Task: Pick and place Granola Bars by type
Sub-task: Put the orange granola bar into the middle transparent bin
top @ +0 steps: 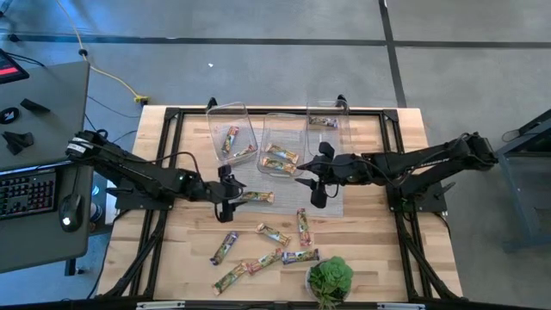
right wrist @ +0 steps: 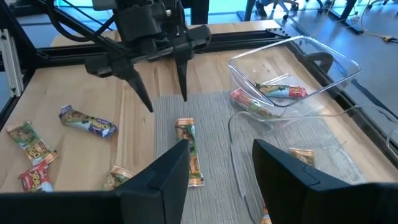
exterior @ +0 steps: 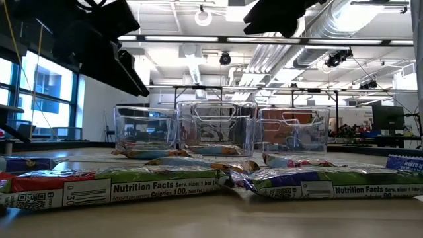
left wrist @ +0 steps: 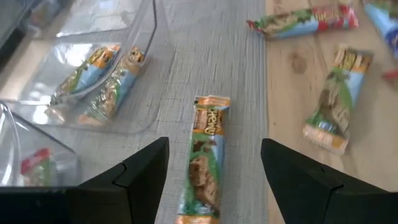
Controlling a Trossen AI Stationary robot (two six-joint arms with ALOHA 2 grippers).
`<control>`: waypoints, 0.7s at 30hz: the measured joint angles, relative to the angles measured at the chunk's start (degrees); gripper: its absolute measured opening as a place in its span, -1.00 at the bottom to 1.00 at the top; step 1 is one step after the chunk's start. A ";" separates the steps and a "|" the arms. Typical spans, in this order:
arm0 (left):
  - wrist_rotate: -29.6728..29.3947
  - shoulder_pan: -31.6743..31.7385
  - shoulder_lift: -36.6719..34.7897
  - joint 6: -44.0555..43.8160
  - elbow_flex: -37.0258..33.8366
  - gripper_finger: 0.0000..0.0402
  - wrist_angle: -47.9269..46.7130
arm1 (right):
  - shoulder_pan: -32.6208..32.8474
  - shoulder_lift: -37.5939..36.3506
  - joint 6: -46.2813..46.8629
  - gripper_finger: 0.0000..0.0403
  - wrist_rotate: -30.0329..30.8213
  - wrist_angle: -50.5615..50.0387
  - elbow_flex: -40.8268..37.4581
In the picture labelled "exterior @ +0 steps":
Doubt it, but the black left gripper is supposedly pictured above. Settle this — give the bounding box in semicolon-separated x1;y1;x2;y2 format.
52;0;151;98

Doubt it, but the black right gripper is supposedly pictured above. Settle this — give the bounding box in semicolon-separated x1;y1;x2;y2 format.
243;0;328;39

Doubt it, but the blue chewy granola bar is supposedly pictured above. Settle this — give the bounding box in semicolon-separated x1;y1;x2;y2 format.
229;166;423;201
385;153;423;173
0;155;69;173

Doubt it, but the long hanging light strip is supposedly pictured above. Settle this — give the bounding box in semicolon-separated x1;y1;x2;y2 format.
145;84;418;94

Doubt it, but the clear plastic bin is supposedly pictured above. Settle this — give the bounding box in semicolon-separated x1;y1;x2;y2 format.
176;100;258;157
259;107;331;156
113;105;179;154

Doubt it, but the long ceiling light bar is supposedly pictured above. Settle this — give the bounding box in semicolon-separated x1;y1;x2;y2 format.
117;32;414;46

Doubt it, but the large window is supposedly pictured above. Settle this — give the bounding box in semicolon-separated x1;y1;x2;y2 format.
0;49;80;141

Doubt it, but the orange cabinet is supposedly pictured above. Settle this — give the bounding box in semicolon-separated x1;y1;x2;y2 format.
263;109;313;146

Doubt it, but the black desk monitor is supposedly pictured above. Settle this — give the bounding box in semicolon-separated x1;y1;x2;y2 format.
371;104;406;132

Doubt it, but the silver ventilation duct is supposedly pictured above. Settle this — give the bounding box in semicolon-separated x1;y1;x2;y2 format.
292;0;369;69

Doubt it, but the black overhead frame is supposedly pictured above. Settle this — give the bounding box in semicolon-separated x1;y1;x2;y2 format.
171;85;224;104
289;87;341;125

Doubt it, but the white ceiling ring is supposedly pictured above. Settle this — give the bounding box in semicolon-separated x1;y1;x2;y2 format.
194;8;213;28

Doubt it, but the black table rail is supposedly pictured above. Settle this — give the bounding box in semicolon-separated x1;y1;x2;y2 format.
327;144;423;156
0;140;116;153

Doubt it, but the grey frame post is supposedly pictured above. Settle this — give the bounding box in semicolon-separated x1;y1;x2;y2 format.
410;0;423;148

